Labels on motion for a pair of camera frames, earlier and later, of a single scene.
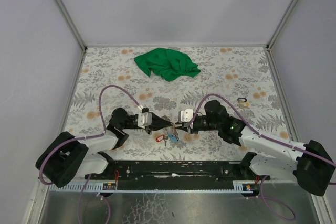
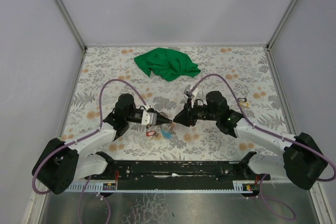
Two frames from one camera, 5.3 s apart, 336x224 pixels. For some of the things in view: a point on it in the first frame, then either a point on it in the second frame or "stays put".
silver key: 165,137 -> 155,135
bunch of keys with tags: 174,137 -> 167,134
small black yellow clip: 243,104 stays put
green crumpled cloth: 167,64 stays put
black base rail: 175,175 stays put
